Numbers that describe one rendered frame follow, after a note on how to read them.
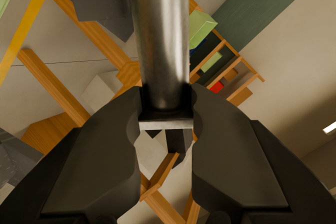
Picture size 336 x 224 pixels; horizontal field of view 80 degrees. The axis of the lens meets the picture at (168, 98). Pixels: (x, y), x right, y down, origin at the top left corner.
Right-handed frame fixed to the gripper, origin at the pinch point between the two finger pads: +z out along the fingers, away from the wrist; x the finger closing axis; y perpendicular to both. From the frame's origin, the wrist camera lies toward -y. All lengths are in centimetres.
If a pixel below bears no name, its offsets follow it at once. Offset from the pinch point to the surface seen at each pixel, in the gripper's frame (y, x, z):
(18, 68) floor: 58, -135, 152
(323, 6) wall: 86, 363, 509
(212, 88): 270, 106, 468
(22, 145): 6.7, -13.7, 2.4
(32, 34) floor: 30, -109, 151
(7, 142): 5.8, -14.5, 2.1
